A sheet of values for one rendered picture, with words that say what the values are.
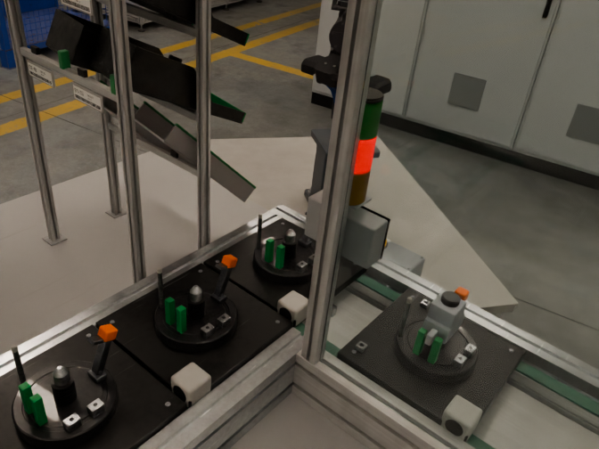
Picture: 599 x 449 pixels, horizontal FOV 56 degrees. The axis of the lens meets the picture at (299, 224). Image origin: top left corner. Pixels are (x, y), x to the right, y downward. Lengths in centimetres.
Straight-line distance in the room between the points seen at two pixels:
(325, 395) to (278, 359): 10
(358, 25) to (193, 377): 55
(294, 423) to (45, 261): 68
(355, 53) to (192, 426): 56
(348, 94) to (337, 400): 51
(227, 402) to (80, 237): 67
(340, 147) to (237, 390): 42
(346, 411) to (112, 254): 67
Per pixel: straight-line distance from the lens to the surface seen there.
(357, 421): 97
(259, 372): 94
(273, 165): 174
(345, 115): 71
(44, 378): 93
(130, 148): 99
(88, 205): 154
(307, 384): 100
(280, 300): 102
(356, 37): 68
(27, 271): 135
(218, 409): 89
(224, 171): 121
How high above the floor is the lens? 166
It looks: 33 degrees down
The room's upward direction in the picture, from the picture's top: 6 degrees clockwise
